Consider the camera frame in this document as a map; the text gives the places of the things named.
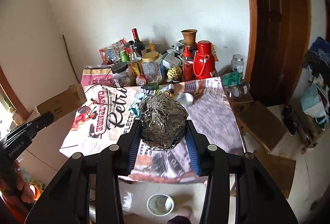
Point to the glass jar beside table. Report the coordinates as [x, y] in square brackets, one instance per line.
[237, 63]

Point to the thin wooden stick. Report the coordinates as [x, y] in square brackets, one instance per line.
[69, 58]

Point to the dark wine bottle red cap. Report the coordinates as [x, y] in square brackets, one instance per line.
[139, 46]

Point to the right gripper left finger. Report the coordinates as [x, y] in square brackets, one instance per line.
[114, 161]

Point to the black lid plastic jar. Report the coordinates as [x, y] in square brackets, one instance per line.
[123, 75]

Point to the pink brown paper bag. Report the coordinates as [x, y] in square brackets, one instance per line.
[97, 77]

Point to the red sauce squeeze bottle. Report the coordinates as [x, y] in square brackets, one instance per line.
[187, 65]

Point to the brown cardboard box piece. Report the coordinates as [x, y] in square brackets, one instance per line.
[63, 103]

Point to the small red label can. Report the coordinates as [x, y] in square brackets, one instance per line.
[141, 80]

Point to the person's left hand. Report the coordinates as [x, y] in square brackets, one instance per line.
[27, 194]

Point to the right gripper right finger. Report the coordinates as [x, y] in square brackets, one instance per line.
[211, 161]

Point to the dark wooden door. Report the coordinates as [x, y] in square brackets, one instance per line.
[279, 36]

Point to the small silver metal bowl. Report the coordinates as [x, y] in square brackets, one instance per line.
[185, 99]

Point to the silver foil bag at back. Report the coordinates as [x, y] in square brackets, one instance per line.
[179, 46]

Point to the clear glass liquor bottle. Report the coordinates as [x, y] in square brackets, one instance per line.
[135, 61]

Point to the teal snack wrapper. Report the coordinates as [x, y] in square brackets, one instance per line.
[134, 108]

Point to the white bowl on floor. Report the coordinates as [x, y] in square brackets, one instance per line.
[160, 204]

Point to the gold lid plastic jar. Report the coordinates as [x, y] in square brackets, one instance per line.
[153, 67]

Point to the green plastic bottle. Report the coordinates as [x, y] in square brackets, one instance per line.
[124, 57]

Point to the red snack nut packet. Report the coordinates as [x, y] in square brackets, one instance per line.
[111, 52]

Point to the pile of clothes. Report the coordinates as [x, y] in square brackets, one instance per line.
[315, 99]

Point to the green cloth rag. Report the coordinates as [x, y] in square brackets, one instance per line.
[232, 79]

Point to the printed retro tablecloth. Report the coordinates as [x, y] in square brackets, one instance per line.
[162, 156]

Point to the aluminium foil ball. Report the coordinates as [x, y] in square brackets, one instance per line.
[163, 121]

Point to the terracotta clay pot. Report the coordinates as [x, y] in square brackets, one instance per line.
[189, 36]

